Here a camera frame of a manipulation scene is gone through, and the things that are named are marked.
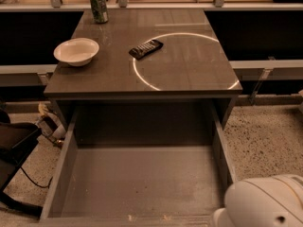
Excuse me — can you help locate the black snack bar packet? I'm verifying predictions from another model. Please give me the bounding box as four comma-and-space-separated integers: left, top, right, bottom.
129, 40, 164, 61

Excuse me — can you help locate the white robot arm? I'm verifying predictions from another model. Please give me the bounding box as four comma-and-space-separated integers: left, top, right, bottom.
210, 174, 303, 227

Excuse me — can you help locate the black chair base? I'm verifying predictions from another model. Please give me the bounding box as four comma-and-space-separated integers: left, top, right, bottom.
0, 110, 43, 217

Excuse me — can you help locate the black floor cable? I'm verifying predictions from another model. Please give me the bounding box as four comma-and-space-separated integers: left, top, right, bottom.
19, 166, 53, 189

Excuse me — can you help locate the white ceramic bowl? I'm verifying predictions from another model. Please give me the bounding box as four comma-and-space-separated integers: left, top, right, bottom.
53, 38, 99, 67

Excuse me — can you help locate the green soda can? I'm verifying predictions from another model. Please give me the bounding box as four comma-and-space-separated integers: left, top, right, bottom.
90, 0, 108, 24

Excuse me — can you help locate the grey drawer cabinet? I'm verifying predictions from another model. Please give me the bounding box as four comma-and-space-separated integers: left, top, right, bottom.
45, 9, 242, 123

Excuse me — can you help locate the grey top drawer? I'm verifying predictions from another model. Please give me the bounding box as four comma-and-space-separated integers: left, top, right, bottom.
40, 99, 234, 227

